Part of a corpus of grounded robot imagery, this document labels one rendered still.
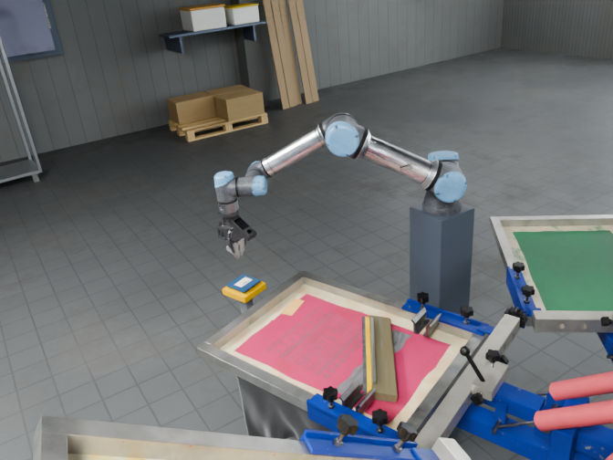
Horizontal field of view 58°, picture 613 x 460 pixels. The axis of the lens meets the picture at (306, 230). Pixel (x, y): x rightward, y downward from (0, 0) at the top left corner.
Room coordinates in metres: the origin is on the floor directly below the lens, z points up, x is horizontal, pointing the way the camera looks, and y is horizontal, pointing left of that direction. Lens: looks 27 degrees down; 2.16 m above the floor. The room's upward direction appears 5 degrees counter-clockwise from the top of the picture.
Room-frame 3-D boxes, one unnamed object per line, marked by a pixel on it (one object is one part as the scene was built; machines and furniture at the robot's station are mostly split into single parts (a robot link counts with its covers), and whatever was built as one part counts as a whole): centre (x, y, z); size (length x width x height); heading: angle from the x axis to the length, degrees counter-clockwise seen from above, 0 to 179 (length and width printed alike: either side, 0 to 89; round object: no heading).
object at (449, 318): (1.56, -0.44, 0.97); 0.30 x 0.05 x 0.07; 50
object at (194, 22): (8.18, 1.14, 1.45); 0.52 x 0.43 x 0.29; 120
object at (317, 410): (1.13, -0.08, 0.97); 0.30 x 0.05 x 0.07; 50
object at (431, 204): (2.01, -0.55, 1.25); 0.15 x 0.15 x 0.10
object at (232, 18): (8.47, 0.64, 1.43); 0.43 x 0.35 x 0.24; 120
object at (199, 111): (7.91, 1.12, 0.22); 1.23 x 0.84 x 0.45; 120
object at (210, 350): (1.50, -0.08, 0.97); 0.79 x 0.58 x 0.04; 50
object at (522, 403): (1.14, -0.51, 1.02); 0.17 x 0.06 x 0.05; 50
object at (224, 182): (1.97, 0.29, 1.39); 0.09 x 0.08 x 0.11; 84
